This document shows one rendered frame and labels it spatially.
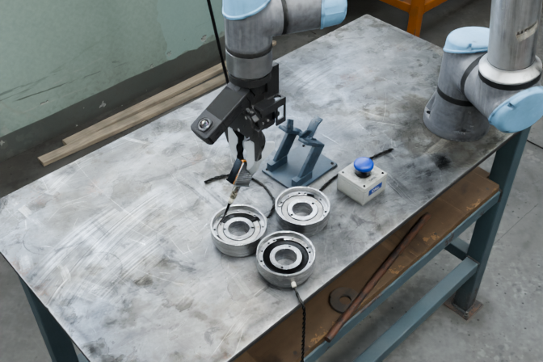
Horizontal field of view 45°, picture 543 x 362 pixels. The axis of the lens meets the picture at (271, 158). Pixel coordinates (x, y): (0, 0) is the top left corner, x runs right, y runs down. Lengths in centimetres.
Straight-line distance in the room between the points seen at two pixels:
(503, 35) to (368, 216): 42
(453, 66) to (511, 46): 20
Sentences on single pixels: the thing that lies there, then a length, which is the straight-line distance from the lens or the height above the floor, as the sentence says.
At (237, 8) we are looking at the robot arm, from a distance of 98.
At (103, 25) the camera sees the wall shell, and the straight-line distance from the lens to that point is 280.
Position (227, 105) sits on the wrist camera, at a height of 109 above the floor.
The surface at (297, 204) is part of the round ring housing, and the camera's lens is 127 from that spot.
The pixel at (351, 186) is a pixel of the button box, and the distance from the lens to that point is 130.
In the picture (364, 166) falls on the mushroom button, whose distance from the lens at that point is 128.
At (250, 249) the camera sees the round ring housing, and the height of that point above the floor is 82.
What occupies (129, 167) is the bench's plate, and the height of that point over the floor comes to 80.
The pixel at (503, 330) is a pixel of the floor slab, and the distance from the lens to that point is 220.
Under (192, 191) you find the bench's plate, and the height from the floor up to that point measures 80.
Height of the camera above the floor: 171
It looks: 40 degrees down
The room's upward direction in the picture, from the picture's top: straight up
